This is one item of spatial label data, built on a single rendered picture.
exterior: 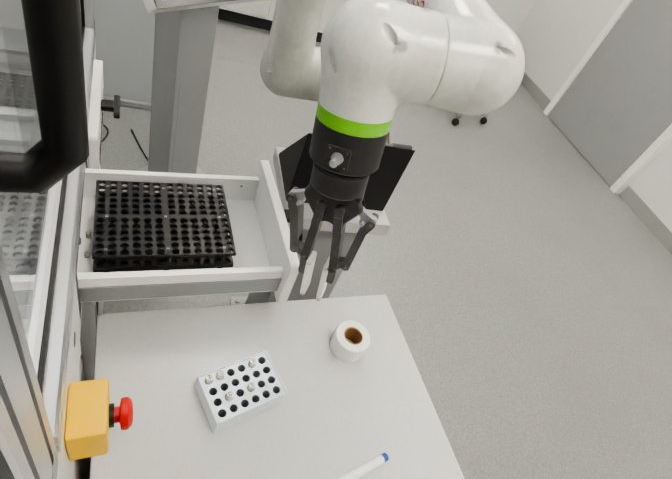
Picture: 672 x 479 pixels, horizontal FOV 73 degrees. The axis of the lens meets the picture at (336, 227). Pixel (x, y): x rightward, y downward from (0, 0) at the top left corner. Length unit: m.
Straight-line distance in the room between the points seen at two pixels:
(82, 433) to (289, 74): 0.83
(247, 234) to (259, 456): 0.41
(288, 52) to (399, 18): 0.60
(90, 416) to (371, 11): 0.55
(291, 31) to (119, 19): 1.56
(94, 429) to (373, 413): 0.46
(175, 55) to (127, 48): 0.90
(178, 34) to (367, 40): 1.21
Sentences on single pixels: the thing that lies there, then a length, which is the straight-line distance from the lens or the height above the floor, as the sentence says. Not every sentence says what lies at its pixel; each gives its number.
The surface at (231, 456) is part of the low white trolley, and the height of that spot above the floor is 0.76.
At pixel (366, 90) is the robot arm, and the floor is 1.30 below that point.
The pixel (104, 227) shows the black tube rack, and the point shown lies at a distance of 0.84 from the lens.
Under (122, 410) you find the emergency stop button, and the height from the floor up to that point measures 0.89.
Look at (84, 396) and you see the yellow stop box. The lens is 0.67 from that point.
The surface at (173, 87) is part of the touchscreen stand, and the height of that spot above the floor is 0.62.
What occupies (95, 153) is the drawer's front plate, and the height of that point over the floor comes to 0.89.
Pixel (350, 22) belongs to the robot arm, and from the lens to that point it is 0.50.
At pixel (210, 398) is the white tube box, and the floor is 0.80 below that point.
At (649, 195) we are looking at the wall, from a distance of 4.07.
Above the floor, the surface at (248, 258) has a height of 0.84.
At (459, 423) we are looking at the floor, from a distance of 1.95.
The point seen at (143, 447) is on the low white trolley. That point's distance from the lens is 0.80.
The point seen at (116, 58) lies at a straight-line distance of 2.61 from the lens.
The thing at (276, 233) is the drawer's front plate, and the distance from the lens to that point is 0.86.
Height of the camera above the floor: 1.51
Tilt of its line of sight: 42 degrees down
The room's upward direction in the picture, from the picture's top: 25 degrees clockwise
